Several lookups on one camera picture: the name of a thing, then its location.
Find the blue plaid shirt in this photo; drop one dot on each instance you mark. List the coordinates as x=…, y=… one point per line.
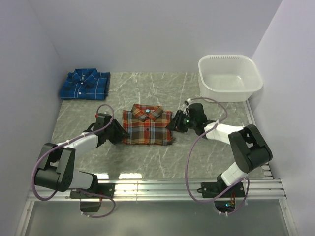
x=85, y=84

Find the white plastic basin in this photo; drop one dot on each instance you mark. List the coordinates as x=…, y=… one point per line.
x=228, y=78

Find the aluminium rail frame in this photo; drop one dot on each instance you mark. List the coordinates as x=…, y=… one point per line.
x=267, y=188

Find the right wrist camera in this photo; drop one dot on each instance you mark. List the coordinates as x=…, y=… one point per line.
x=187, y=103

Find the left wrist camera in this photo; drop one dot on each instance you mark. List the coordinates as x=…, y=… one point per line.
x=98, y=115

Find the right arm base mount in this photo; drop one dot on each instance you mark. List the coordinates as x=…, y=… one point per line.
x=212, y=189

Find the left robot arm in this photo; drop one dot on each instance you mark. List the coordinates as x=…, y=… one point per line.
x=55, y=166

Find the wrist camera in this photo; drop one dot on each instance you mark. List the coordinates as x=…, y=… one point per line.
x=98, y=115
x=187, y=103

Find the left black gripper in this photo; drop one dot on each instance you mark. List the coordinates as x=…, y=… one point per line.
x=120, y=132

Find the red brown plaid shirt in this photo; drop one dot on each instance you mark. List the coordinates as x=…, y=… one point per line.
x=146, y=125

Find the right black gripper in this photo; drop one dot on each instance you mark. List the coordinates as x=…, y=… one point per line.
x=176, y=123

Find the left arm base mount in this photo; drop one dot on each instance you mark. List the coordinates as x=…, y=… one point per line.
x=104, y=189

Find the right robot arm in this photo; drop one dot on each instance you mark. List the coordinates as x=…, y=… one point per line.
x=249, y=148

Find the black box under rail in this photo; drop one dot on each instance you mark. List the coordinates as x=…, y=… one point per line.
x=87, y=206

